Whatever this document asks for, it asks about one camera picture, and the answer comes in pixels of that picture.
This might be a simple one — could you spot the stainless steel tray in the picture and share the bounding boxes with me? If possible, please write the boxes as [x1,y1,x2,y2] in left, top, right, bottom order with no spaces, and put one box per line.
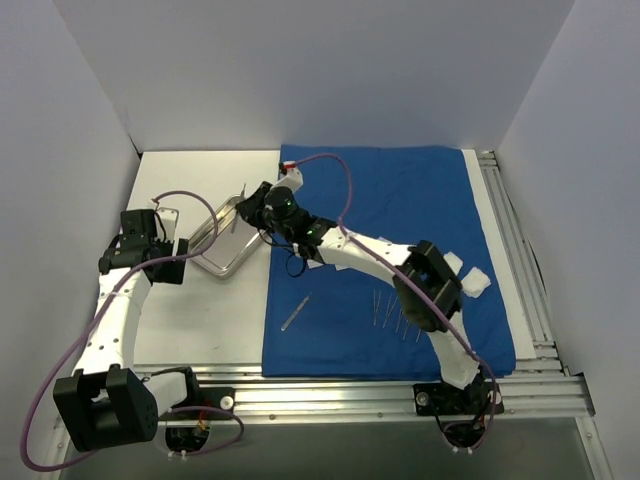
[189,194,262,280]

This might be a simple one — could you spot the scalpel handle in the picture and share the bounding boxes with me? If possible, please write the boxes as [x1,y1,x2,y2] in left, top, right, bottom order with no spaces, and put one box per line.
[280,292,312,332]
[230,183,246,235]

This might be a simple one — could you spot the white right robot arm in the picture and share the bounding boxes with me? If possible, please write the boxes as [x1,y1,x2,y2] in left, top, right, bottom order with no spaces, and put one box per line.
[235,182,481,413]

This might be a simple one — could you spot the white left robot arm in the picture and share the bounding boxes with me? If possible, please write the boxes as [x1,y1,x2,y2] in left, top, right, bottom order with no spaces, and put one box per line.
[53,207,202,452]

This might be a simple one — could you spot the blue surgical drape cloth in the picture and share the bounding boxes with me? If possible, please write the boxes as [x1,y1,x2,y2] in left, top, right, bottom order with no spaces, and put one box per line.
[262,145,495,381]

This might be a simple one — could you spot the left suture packet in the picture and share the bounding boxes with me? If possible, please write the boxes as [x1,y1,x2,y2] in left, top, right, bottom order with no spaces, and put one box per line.
[306,259,323,269]

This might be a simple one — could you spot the white gauze pad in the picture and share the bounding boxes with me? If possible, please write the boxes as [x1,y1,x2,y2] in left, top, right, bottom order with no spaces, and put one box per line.
[444,252,464,275]
[461,267,491,299]

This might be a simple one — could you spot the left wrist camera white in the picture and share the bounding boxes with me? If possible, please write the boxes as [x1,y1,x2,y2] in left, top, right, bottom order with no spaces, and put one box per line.
[154,207,179,243]

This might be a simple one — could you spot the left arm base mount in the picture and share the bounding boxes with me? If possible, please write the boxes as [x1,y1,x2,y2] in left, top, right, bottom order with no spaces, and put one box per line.
[160,387,245,459]

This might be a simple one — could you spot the aluminium front rail frame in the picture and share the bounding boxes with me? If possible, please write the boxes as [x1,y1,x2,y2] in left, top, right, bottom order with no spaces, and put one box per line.
[63,362,611,479]

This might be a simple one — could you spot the aluminium rail frame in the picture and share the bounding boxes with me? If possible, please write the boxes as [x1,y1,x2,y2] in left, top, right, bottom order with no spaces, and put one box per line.
[478,152,565,373]
[63,362,611,479]

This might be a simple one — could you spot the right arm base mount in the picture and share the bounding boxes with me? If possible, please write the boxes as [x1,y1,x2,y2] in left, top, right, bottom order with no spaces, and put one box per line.
[412,380,505,455]

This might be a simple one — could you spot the aluminium right rail frame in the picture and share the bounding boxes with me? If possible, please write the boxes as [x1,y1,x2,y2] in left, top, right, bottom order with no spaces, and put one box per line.
[478,152,565,373]

